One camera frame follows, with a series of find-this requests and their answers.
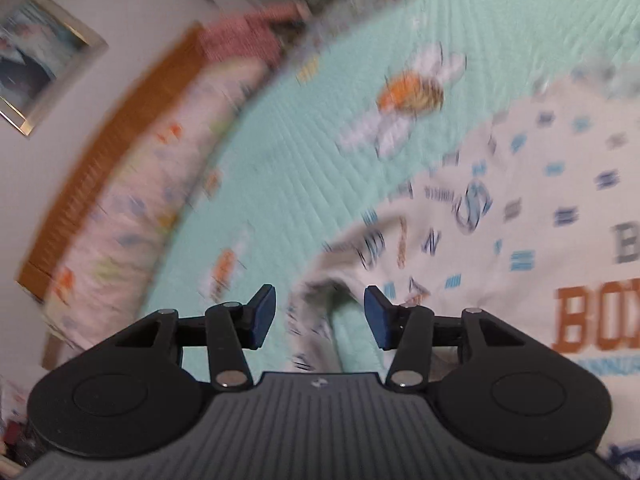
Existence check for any wooden orange headboard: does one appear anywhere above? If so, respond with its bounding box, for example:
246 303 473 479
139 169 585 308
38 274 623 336
16 23 205 302

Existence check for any floral pink long pillow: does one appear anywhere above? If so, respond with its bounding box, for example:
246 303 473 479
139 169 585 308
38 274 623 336
44 58 269 350

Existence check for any framed wall picture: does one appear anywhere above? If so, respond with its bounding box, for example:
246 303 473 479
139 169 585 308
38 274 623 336
1 0 107 136

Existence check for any white patterned child's shirt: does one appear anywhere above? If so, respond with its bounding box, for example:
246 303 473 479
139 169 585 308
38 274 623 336
286 60 639 479

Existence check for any mint green quilted bedspread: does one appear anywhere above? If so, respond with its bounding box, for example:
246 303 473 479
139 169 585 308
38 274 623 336
142 0 639 370

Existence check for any red patterned folded cloth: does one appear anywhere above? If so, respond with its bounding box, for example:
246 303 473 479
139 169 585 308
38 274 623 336
198 1 311 67

